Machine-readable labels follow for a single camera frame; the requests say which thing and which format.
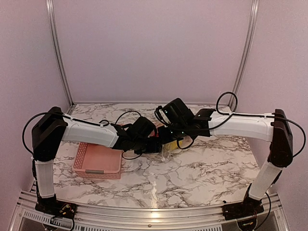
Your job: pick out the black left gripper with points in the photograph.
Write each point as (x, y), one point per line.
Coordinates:
(156, 147)

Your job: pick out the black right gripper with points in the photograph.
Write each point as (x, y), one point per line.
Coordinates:
(164, 137)

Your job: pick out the clear zip top bag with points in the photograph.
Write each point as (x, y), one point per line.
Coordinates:
(165, 155)

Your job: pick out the red fake tomato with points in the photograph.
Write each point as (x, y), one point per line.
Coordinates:
(154, 133)

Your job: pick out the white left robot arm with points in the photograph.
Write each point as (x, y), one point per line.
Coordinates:
(55, 126)

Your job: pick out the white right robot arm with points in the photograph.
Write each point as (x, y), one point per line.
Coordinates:
(269, 135)

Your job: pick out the pink perforated plastic basket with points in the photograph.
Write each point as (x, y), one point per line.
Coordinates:
(95, 157)

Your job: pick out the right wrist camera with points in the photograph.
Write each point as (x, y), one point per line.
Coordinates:
(160, 115)

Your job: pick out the right aluminium frame post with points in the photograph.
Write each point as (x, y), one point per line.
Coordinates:
(247, 45)

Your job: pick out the aluminium frame post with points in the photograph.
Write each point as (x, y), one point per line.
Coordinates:
(247, 45)
(57, 51)

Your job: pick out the aluminium front rail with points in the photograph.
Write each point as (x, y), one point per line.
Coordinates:
(106, 218)

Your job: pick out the left aluminium frame post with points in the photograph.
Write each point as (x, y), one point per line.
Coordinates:
(57, 51)

